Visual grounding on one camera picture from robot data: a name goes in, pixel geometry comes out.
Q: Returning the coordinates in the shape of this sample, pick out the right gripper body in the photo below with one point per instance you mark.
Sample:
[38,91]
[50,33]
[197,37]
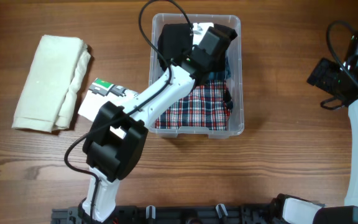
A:
[329,76]

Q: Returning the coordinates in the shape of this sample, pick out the blue denim jeans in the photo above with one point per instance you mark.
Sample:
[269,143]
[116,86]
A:
[223,74]

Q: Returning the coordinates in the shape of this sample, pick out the red navy plaid shirt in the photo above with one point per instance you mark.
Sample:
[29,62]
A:
[208,106]

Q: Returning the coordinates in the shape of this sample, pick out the black garment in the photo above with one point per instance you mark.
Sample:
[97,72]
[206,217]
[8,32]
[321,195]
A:
[175,44]

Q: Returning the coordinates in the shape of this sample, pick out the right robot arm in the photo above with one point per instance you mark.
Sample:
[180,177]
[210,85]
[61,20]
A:
[291,209]

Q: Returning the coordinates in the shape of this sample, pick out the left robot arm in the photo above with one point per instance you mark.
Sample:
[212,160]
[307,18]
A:
[117,137]

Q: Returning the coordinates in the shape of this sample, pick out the clear plastic storage container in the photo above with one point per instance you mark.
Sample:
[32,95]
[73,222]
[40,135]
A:
[235,124]

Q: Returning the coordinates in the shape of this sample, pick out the white printed t-shirt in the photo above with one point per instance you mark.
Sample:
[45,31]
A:
[100,92]

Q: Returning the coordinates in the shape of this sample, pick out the folded cream white cloth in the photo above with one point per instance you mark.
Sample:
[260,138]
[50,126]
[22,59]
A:
[48,99]

